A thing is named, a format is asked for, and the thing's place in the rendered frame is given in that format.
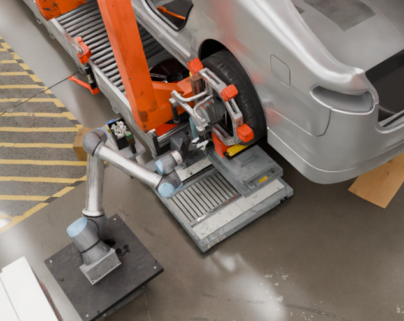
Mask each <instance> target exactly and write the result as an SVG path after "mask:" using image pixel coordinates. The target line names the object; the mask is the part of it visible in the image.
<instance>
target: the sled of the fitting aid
mask: <svg viewBox="0 0 404 321"><path fill-rule="evenodd" d="M213 151H214V150H213ZM213 151H211V152H210V153H208V160H209V161H210V162H211V163H212V164H213V165H214V166H215V167H216V168H217V169H218V170H219V171H220V172H221V173H222V174H223V175H224V177H225V178H226V179H227V180H228V181H229V182H230V183H231V184H232V185H233V186H234V187H235V188H236V189H237V191H238V192H239V193H240V194H241V195H242V196H243V197H244V198H247V197H249V196H251V195H252V194H254V193H255V192H257V191H258V190H260V189H262V188H263V187H265V186H267V185H268V184H269V183H271V182H273V181H274V180H276V179H277V178H279V177H281V176H282V175H283V169H282V168H281V167H280V166H279V165H278V164H277V163H276V162H275V166H274V167H273V168H271V169H269V170H268V171H267V172H265V173H263V174H261V175H260V176H258V177H257V178H255V179H253V180H252V181H250V182H248V183H247V184H245V185H243V184H242V182H241V181H239V179H237V177H236V176H235V175H234V174H232V172H230V170H228V168H227V167H225V165H223V163H222V162H221V161H220V160H219V159H218V158H217V157H216V156H215V155H214V152H213Z"/></svg>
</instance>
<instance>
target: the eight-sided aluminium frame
mask: <svg viewBox="0 0 404 321"><path fill-rule="evenodd" d="M208 76H209V77H210V78H209V77H208ZM200 78H202V79H204V81H206V82H207V83H208V84H209V85H211V86H212V87H213V88H214V89H215V90H216V91H217V93H218V94H219V96H220V98H221V99H222V102H223V103H224V106H225V107H226V109H227V111H228V113H229V115H230V116H231V120H232V125H233V134H234V136H233V137H231V136H230V135H229V134H228V133H227V132H226V131H225V130H224V129H223V128H222V127H221V126H220V125H219V124H218V123H216V124H215V125H212V130H211V131H212V132H213V133H214V135H216V137H218V138H219V139H220V140H221V141H222V142H223V143H224V144H225V145H226V146H229V145H235V144H238V143H240V142H241V141H242V140H241V139H240V138H239V137H238V136H237V133H236V128H238V127H240V126H241V125H243V116H242V113H241V111H240V110H239V108H238V107H237V105H236V103H235V101H234V99H231V100H229V102H230V103H231V106H232V107H233V109H234V111H235V112H233V110H232V108H231V106H230V104H229V103H228V102H225V100H224V99H223V97H222V96H221V94H220V93H221V92H222V90H223V89H224V88H226V87H227V86H226V84H225V83H224V82H223V81H221V80H220V79H219V78H218V77H217V76H215V75H214V74H213V73H212V72H211V71H210V70H209V69H208V68H204V69H202V70H200V71H198V72H197V73H196V74H195V75H193V76H191V77H190V82H191V88H192V94H193V96H196V95H197V94H200V93H202V88H201V81H200ZM212 79H213V80H214V81H215V82H216V83H215V82H214V81H213V80H212ZM196 87H197V90H198V93H197V90H196ZM203 99H204V98H203V97H200V98H199V99H196V100H194V102H195V105H197V104H198V103H199V102H200V101H202V100H203ZM215 128H217V129H218V130H219V131H217V130H216V129H215Z"/></svg>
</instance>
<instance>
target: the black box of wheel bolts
mask: <svg viewBox="0 0 404 321"><path fill-rule="evenodd" d="M107 126H108V128H109V131H110V134H111V135H112V138H113V140H114V142H115V144H116V146H117V147H118V149H119V150H121V149H124V148H126V147H129V143H128V142H127V139H126V135H125V133H126V132H128V131H130V132H131V134H132V135H133V132H132V131H131V129H130V127H129V126H128V124H127V122H126V120H125V118H124V117H123V118H120V119H118V120H116V121H113V122H110V123H109V124H107ZM133 139H134V136H133ZM135 143H136V142H135V140H134V144H135Z"/></svg>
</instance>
